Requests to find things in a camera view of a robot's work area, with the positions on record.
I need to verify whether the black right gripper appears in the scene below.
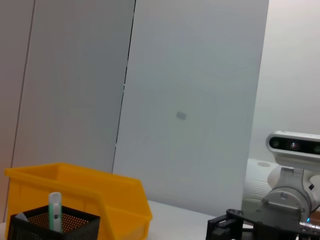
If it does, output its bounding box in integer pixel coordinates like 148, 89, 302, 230
206, 208, 320, 240

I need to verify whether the mint green utility knife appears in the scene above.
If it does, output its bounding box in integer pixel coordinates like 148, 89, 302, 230
48, 191, 63, 233

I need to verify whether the black mesh pen holder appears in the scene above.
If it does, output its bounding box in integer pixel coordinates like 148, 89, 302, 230
6, 204, 101, 240

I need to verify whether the white ribbed machine housing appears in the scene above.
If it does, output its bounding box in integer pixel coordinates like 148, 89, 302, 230
241, 157, 281, 214

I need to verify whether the yellow plastic bin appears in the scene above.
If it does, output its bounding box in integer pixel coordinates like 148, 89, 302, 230
4, 162, 154, 240

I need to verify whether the white partition board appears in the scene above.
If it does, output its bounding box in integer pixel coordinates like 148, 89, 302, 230
111, 0, 270, 219

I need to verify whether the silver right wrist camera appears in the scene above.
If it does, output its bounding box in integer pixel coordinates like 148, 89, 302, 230
265, 130, 320, 168

